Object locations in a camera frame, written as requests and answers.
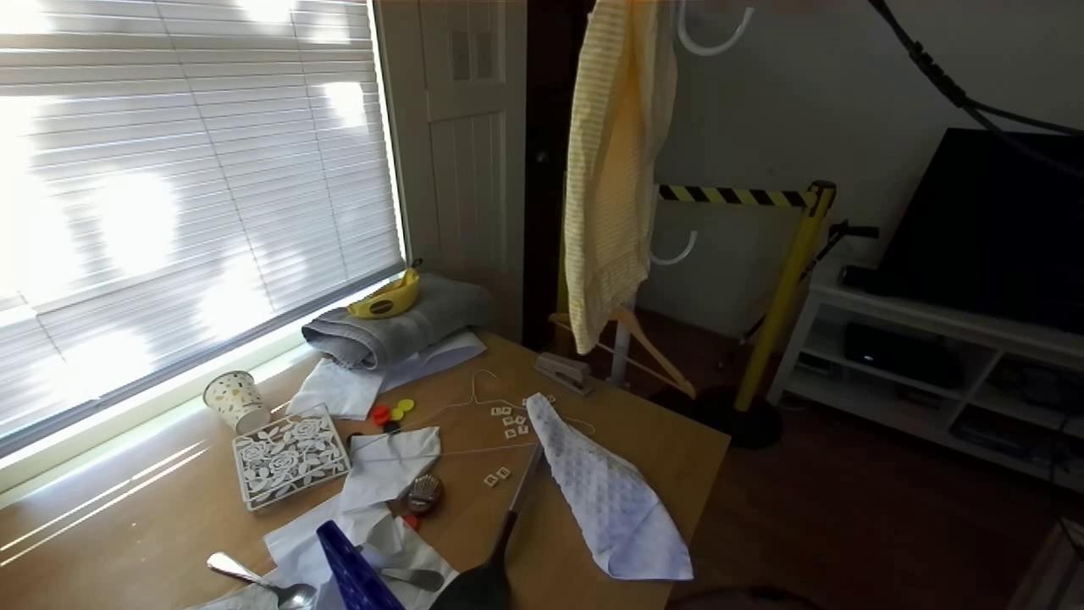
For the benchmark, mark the yellow striped towel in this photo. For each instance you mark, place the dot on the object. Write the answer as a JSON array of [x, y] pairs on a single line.
[[614, 171]]

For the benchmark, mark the gray folded towel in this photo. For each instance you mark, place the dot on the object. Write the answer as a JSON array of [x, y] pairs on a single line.
[[417, 327]]

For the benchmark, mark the white coat rack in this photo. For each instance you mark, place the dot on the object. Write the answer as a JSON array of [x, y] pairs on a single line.
[[620, 351]]

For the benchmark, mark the pale folded paper sheet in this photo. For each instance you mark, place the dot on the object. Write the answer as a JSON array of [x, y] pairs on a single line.
[[435, 357]]

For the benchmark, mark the white tile printed B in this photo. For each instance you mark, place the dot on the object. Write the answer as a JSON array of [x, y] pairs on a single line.
[[514, 423]]

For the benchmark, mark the white tile printed T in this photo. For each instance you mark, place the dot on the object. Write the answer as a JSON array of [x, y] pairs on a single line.
[[528, 433]]

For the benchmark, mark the wooden clothes hanger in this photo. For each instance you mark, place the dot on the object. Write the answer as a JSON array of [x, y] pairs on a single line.
[[662, 357]]

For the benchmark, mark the white panelled door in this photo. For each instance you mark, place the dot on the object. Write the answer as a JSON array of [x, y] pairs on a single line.
[[476, 171]]

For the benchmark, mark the yellow banana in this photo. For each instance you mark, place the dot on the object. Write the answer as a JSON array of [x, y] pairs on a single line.
[[391, 300]]

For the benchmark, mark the small yellow toy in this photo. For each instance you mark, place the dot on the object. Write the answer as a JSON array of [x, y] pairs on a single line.
[[400, 406]]

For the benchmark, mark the white tile printed E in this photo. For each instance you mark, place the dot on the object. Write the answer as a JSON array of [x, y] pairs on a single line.
[[502, 477]]

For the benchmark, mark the white tile printed R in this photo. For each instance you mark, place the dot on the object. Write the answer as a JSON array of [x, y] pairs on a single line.
[[488, 479]]

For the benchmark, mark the small red toy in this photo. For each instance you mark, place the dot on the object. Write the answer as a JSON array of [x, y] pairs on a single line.
[[379, 418]]

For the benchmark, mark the white cloth with blue print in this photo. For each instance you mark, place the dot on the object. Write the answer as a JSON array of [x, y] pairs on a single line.
[[614, 495]]

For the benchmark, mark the white paper napkin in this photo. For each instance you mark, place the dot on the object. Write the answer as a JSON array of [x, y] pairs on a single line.
[[340, 390], [395, 545]]

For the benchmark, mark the small brown round kalimba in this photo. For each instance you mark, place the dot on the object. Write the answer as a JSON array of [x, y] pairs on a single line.
[[421, 494]]

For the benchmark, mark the yellow black striped barrier tape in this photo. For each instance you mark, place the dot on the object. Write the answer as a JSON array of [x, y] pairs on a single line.
[[747, 197]]

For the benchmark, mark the white patterned basket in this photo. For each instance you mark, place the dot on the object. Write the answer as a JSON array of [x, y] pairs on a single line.
[[288, 459]]

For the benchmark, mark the small gray spoon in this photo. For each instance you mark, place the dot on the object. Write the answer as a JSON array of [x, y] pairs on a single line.
[[413, 579]]

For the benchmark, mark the blue starred bag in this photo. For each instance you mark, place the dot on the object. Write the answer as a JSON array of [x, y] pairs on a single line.
[[350, 572]]

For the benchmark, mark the black media box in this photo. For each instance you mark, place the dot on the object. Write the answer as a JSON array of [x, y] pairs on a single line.
[[903, 357]]

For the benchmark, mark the white television stand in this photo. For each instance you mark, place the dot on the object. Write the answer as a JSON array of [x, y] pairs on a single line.
[[903, 401]]

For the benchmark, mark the white window blinds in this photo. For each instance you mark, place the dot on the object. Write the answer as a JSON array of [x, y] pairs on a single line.
[[170, 204]]

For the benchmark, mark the large metal spoon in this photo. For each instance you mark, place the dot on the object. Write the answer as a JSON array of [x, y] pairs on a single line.
[[256, 579]]

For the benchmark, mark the black television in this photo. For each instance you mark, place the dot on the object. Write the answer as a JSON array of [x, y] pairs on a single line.
[[982, 240]]

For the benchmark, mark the yellow barrier post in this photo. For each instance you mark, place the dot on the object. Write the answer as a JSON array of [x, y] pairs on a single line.
[[559, 293], [782, 293]]

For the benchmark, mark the gray aluminium frame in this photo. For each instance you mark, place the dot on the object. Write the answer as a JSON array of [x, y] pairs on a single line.
[[1050, 572]]

